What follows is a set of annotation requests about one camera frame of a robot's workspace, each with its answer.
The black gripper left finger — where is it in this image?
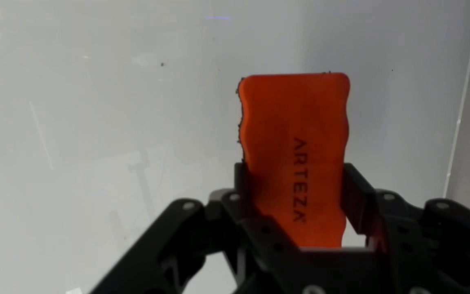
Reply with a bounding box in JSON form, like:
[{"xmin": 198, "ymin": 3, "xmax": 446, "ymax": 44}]
[{"xmin": 90, "ymin": 163, "xmax": 301, "ymax": 294}]

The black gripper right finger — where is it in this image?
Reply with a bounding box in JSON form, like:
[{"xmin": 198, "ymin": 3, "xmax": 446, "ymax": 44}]
[{"xmin": 342, "ymin": 163, "xmax": 470, "ymax": 294}]

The orange whiteboard eraser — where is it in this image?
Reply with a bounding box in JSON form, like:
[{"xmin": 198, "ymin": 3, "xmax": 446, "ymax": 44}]
[{"xmin": 237, "ymin": 72, "xmax": 351, "ymax": 248}]

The large white wall whiteboard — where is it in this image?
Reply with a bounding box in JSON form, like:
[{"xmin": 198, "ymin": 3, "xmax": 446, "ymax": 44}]
[{"xmin": 0, "ymin": 0, "xmax": 470, "ymax": 294}]

